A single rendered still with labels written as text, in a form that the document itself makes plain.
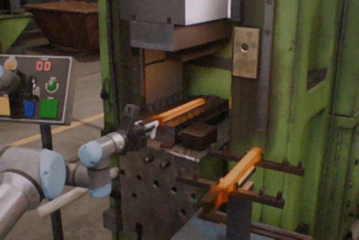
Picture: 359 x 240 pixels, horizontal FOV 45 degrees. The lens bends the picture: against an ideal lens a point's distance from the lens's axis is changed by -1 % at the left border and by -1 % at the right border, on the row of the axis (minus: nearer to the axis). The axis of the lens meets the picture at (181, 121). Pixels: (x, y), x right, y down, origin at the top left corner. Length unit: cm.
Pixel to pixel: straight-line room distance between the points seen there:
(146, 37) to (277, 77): 49
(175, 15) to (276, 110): 48
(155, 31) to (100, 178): 55
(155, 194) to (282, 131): 54
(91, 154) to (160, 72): 68
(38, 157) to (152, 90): 93
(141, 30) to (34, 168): 75
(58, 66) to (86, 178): 60
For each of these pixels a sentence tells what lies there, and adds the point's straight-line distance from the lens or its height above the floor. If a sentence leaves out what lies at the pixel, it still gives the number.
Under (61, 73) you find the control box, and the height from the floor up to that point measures 114.
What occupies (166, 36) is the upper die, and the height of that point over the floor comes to 132.
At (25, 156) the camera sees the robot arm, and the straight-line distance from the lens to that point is 110.
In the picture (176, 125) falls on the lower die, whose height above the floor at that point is 99.
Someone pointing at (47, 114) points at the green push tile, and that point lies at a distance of 184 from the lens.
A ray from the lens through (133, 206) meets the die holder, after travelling 183.
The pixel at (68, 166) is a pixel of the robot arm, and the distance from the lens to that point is 150.
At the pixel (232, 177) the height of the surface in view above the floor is 101.
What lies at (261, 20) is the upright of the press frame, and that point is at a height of 138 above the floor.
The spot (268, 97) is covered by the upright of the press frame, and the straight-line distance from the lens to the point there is 156.
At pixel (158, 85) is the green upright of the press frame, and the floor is 106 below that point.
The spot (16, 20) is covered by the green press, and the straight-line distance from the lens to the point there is 678.
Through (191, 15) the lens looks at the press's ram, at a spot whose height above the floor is 140.
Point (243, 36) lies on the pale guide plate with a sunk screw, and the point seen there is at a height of 133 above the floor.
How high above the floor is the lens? 155
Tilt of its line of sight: 20 degrees down
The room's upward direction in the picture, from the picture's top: straight up
